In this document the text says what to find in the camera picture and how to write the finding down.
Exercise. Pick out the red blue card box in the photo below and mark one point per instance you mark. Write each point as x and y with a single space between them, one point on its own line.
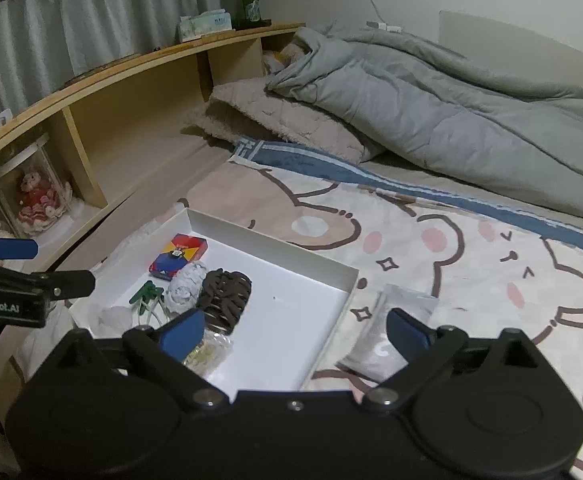
179 252

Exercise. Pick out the cartoon bear print blanket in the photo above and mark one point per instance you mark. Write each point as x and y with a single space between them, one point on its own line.
484 275

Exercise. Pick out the grey window curtain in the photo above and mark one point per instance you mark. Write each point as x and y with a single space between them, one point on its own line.
46 43

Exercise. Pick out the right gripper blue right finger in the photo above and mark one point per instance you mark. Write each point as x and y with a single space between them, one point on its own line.
409 336

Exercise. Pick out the wooden bedside shelf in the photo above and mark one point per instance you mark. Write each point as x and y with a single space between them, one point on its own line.
121 138

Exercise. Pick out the dark brown hair claw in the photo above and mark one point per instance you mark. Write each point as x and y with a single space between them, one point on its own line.
223 299

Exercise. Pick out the grey quilted duvet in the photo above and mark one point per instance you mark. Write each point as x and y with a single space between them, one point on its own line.
514 136

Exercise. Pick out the white shallow cardboard tray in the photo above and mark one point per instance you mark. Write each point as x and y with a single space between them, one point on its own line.
298 298

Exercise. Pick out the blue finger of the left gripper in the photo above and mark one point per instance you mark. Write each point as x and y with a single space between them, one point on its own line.
65 284
17 249

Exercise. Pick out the doll in clear case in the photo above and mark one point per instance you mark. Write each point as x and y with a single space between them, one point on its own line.
31 192

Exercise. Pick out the tissue box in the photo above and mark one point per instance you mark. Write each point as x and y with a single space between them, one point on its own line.
205 24

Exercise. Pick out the grey foil pouch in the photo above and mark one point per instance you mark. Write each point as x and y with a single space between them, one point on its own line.
373 356

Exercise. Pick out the white charger plug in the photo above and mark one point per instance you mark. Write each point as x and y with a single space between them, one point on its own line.
384 26

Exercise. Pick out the green plastic clip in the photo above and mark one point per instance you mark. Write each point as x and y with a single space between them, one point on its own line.
148 293

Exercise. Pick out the beige bed headboard panel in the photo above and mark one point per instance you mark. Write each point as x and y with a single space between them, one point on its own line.
509 48

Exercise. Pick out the green glass bottle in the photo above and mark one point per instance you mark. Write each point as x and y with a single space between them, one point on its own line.
251 11

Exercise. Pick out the beige fleece pillow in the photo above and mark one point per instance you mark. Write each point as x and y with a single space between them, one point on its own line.
246 108

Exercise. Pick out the crumpled clear plastic wrap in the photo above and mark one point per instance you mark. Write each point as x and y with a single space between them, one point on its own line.
110 322

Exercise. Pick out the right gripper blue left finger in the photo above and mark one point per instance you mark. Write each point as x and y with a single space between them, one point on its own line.
183 334

